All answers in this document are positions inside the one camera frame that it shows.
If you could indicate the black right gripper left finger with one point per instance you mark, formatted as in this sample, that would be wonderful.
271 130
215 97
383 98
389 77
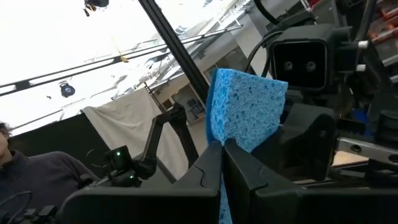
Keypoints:
140 205

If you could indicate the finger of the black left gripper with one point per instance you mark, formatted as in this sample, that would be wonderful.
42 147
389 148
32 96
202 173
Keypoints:
311 146

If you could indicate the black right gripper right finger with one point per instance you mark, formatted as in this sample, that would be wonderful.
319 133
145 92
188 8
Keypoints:
311 208

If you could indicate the blue cellulose sponge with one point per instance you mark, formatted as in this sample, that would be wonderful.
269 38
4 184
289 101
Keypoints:
245 105

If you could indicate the black background robot arm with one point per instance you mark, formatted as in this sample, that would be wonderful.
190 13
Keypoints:
155 137

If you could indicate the person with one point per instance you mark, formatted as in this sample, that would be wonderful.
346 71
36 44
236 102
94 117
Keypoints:
40 174

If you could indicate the black fabric panel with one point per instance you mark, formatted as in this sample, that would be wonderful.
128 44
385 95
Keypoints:
62 133

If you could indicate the silver metal bracket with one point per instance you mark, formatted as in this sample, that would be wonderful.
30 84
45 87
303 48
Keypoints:
367 149

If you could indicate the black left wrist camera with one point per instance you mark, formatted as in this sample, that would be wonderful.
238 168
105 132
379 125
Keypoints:
298 65

